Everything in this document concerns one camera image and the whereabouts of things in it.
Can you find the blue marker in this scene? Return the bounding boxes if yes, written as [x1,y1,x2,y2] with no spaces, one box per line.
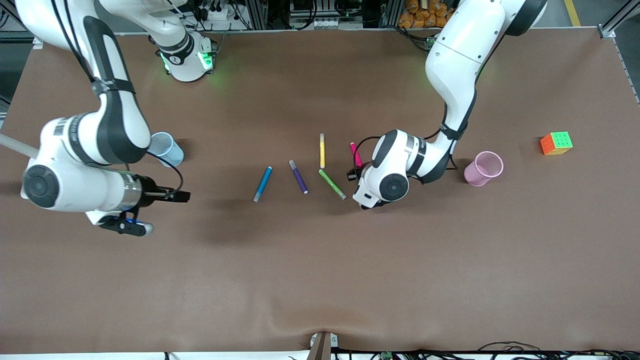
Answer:
[253,166,273,203]

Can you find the green marker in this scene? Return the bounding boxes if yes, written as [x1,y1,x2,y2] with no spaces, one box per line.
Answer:
[318,169,348,201]

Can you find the light blue plastic cup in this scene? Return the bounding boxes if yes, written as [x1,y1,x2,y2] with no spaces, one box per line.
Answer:
[148,132,185,168]

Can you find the purple marker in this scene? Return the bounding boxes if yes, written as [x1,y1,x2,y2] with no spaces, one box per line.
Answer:
[288,160,309,195]

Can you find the pink plastic cup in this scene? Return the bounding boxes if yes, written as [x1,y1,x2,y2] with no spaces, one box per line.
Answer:
[463,151,504,187]

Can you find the orange snack bag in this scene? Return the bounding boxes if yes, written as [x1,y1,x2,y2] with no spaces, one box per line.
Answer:
[398,0,455,29]

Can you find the white power strip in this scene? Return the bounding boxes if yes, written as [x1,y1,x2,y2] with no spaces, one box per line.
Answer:
[201,4,247,24]

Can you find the multicoloured puzzle cube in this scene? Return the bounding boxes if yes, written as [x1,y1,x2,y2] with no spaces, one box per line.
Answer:
[540,131,574,156]

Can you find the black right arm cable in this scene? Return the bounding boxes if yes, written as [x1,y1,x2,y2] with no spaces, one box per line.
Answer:
[50,0,185,195]

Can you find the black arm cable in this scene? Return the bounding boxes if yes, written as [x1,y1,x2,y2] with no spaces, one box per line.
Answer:
[50,0,185,195]
[354,102,458,173]

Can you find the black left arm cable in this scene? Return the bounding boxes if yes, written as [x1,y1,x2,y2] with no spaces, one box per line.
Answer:
[354,102,458,173]

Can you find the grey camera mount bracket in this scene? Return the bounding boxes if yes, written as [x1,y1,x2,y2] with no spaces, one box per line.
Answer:
[309,332,339,360]

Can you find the aluminium frame with diagonal struts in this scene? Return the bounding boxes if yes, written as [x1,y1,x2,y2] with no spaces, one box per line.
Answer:
[0,0,28,41]

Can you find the aluminium frame with corner bracket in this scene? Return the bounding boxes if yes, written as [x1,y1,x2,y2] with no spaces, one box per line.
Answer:
[597,0,640,40]

